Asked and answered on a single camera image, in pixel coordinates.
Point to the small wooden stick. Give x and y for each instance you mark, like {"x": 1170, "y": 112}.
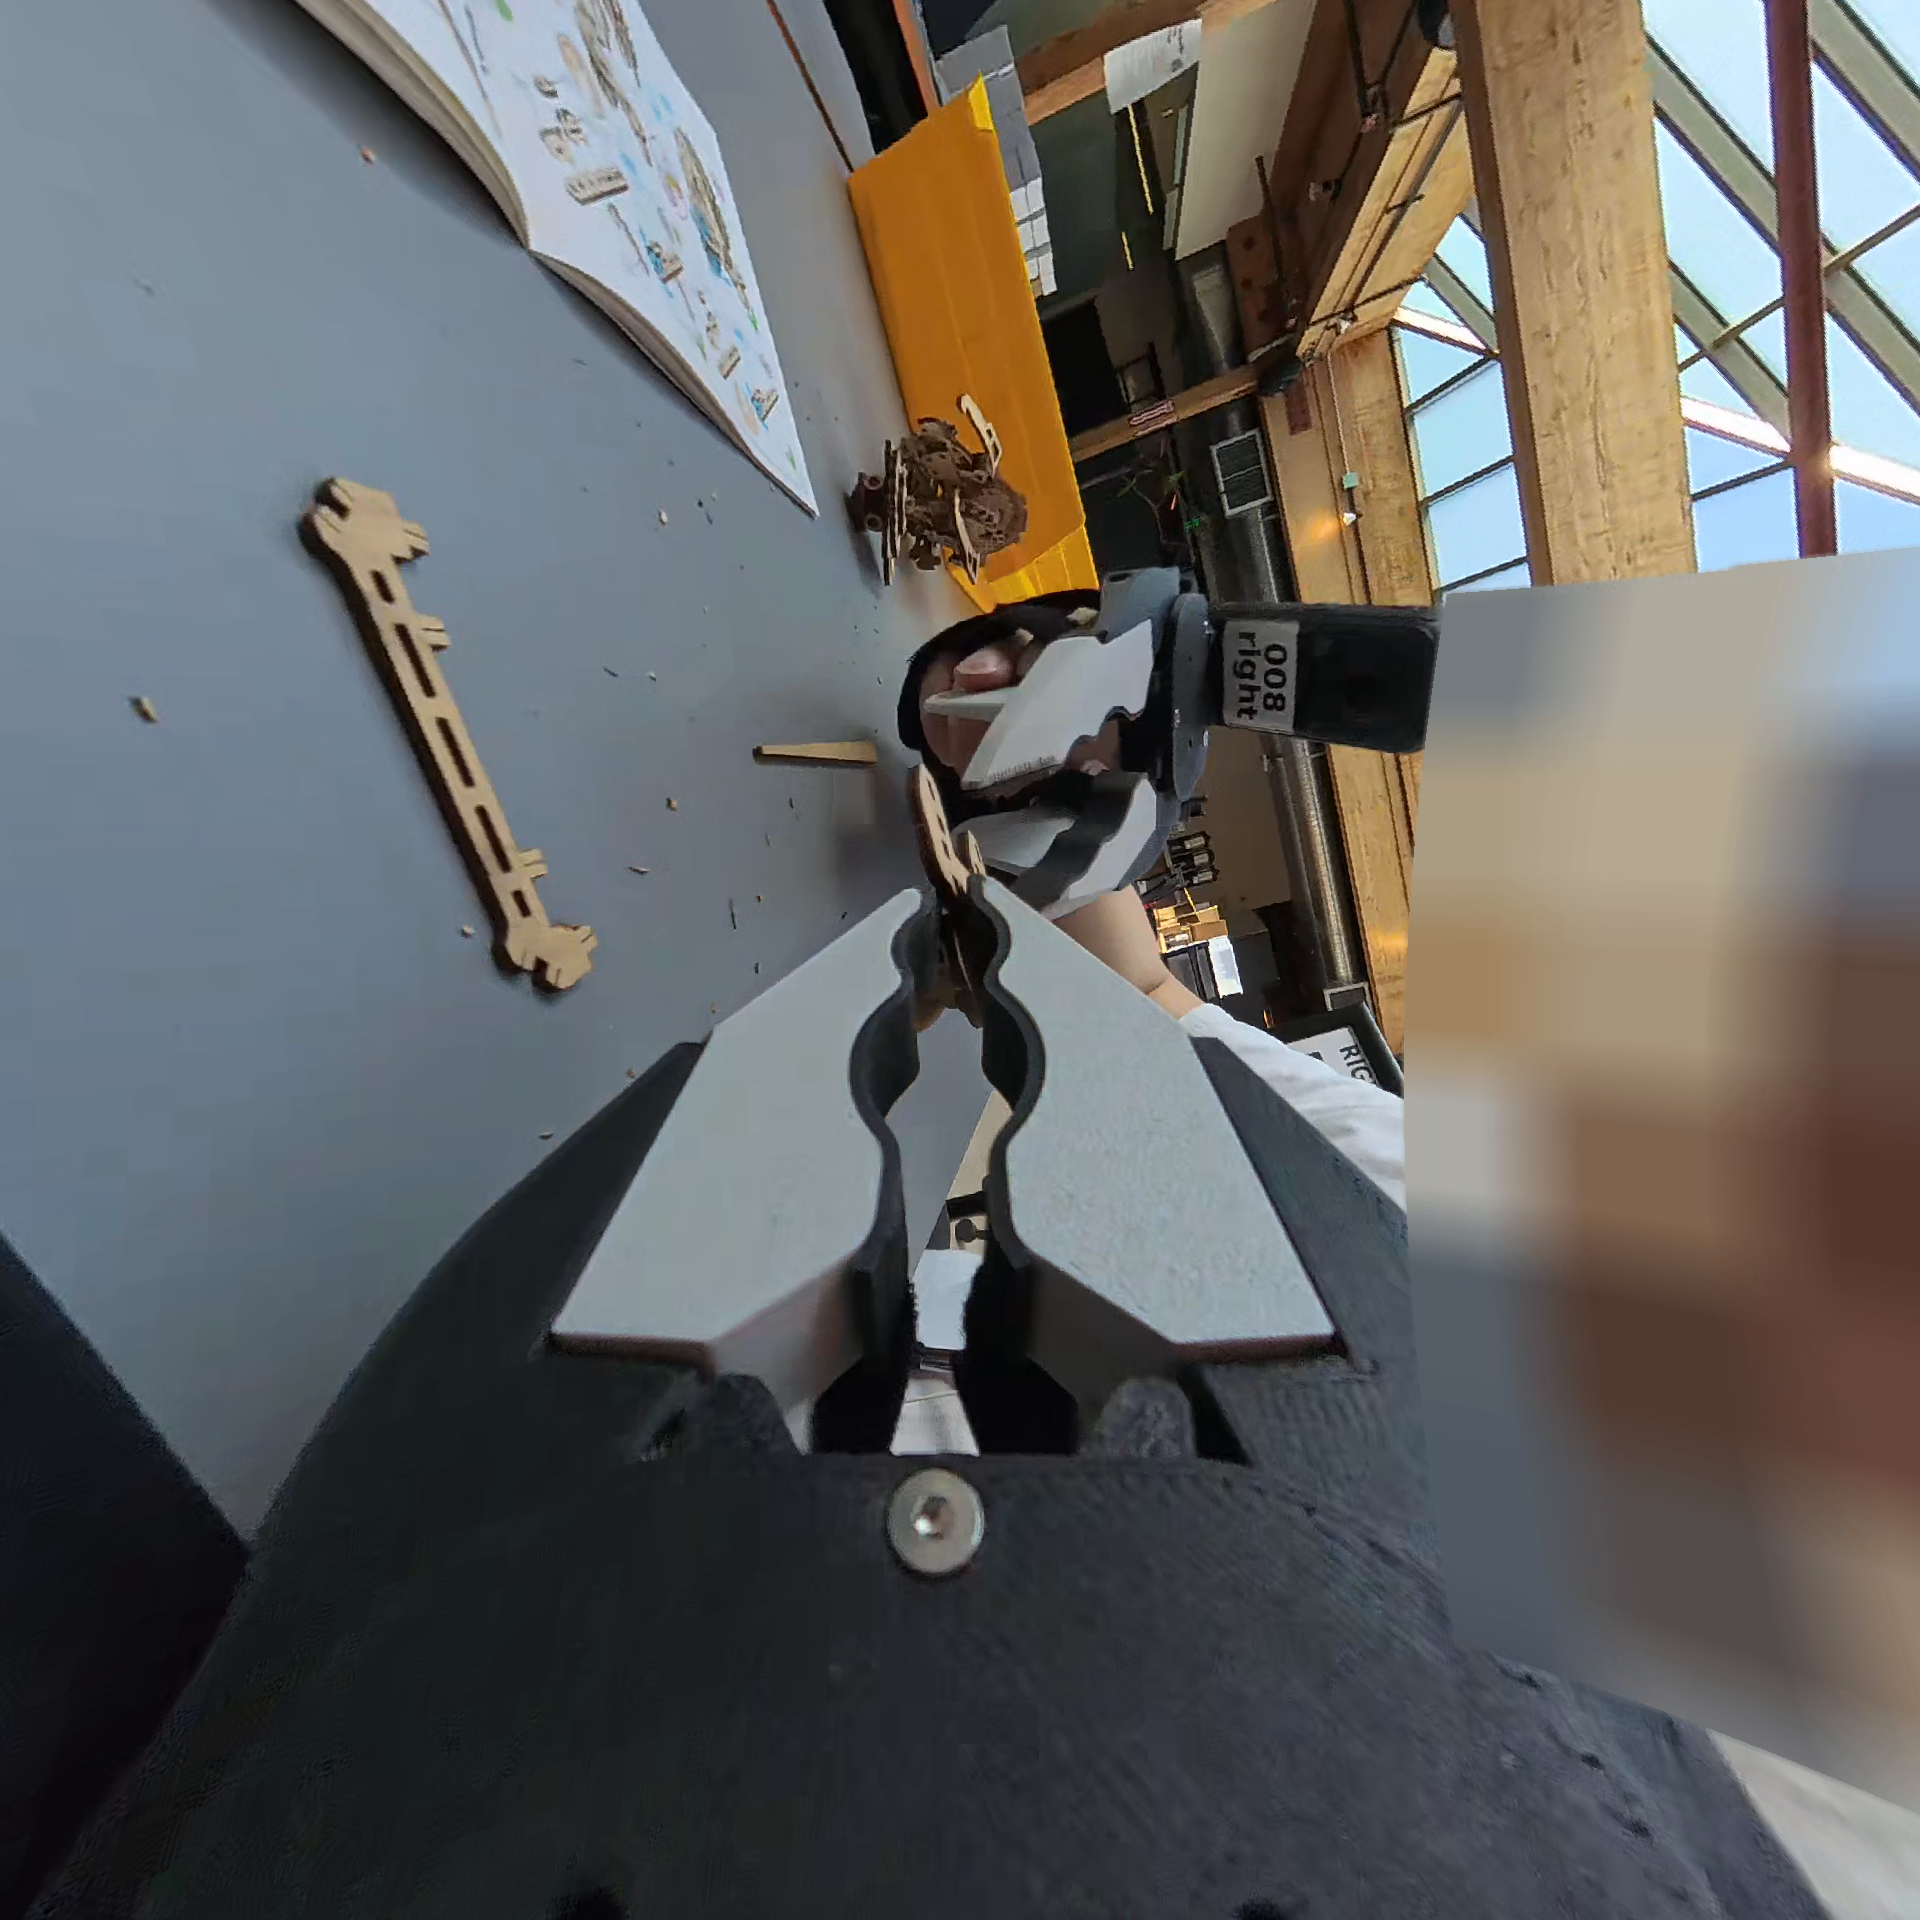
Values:
{"x": 820, "y": 752}

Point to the white wall panel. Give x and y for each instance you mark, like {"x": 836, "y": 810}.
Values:
{"x": 1245, "y": 120}

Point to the small wooden crank assembly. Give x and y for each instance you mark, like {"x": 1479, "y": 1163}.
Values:
{"x": 937, "y": 848}

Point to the person's right hand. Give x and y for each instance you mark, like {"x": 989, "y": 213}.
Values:
{"x": 991, "y": 661}

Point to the red steel column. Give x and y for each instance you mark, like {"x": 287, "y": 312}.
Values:
{"x": 1805, "y": 270}

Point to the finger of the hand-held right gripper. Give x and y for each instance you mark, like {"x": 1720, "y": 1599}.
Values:
{"x": 1073, "y": 704}
{"x": 1125, "y": 840}

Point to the yellow plastic bin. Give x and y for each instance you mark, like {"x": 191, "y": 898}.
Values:
{"x": 960, "y": 299}

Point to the thick wooden roof post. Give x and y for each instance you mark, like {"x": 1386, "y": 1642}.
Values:
{"x": 1575, "y": 299}

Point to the open instruction booklet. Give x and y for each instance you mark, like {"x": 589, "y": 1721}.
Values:
{"x": 630, "y": 195}

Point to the dark wooden gear model assembly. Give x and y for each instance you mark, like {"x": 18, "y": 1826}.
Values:
{"x": 944, "y": 503}

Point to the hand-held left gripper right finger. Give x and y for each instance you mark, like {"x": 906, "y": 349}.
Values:
{"x": 1156, "y": 1201}

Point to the long slotted wooden strip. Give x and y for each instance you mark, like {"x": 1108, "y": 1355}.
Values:
{"x": 365, "y": 528}

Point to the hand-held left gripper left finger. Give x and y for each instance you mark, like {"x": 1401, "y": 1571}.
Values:
{"x": 750, "y": 1185}

